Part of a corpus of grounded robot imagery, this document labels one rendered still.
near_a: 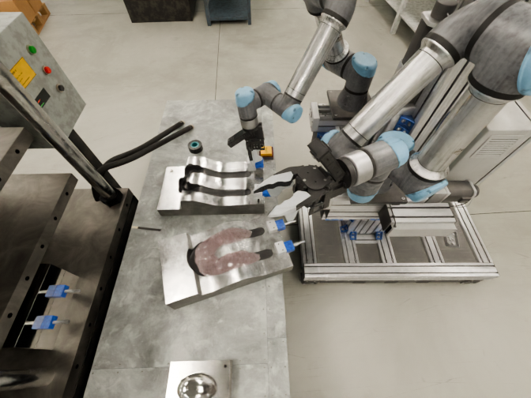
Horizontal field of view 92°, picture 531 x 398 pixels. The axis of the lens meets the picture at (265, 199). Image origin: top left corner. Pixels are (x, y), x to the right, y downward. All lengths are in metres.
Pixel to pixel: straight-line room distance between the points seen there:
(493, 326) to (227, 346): 1.84
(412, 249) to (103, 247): 1.85
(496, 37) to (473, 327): 1.92
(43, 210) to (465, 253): 2.38
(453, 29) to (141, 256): 1.27
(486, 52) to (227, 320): 1.08
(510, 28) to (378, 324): 1.71
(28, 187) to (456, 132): 1.50
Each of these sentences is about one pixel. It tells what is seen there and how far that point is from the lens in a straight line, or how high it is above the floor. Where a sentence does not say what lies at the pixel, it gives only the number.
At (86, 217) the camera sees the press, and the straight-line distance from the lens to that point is 1.53.
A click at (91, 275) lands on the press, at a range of 1.37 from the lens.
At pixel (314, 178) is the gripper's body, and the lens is 0.54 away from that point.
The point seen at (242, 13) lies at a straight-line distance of 4.85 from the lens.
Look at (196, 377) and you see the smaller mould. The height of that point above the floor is 0.85.
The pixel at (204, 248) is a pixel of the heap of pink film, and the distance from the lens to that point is 1.10.
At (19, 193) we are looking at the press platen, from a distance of 1.42.
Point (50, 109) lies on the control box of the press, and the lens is 1.42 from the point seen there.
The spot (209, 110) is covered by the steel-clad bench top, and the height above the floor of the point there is 0.80.
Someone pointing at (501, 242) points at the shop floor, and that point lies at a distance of 2.77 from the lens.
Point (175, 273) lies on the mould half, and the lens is 1.08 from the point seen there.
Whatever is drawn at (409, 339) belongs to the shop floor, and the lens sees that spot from 2.11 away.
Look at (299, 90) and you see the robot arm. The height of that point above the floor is 1.32.
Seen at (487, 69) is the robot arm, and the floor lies 1.59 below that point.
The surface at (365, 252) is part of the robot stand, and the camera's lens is 1.93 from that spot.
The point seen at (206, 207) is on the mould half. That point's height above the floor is 0.87.
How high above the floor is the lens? 1.89
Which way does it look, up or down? 57 degrees down
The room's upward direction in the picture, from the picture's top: straight up
